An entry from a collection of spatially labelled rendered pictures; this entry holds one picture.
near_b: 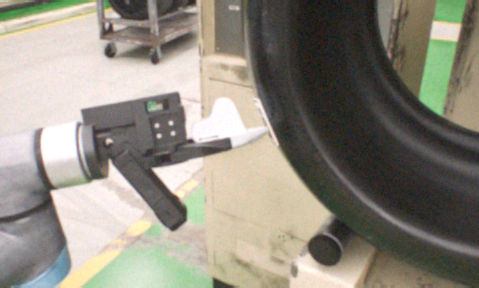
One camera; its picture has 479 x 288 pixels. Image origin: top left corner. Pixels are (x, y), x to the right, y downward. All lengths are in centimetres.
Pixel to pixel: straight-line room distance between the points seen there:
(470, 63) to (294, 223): 77
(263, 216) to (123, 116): 97
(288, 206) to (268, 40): 93
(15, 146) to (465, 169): 62
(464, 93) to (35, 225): 68
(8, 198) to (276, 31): 35
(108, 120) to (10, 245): 18
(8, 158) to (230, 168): 97
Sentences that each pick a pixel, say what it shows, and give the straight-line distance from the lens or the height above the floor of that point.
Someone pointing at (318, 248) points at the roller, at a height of 90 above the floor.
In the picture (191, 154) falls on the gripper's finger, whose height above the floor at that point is 104.
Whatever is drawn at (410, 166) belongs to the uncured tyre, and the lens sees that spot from 78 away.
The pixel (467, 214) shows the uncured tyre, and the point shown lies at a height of 91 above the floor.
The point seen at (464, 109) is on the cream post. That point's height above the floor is 98.
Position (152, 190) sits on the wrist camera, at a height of 99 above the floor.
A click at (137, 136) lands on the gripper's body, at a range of 56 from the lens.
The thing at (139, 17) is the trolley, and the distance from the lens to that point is 440.
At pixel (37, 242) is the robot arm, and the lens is 61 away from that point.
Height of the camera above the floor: 129
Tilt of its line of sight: 27 degrees down
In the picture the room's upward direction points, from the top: straight up
